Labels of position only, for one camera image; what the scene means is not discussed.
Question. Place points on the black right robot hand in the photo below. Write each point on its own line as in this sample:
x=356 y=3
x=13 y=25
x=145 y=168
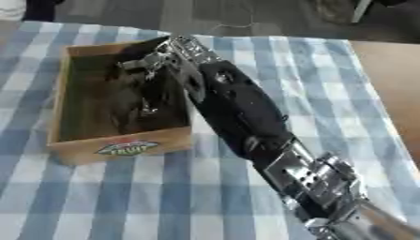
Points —
x=131 y=100

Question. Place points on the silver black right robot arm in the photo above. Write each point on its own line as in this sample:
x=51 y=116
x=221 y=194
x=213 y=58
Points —
x=240 y=109

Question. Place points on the tan cardboard box green inside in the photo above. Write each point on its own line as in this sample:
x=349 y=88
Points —
x=82 y=109

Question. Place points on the white furniture leg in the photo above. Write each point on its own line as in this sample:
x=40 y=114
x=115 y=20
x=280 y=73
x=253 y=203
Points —
x=361 y=11

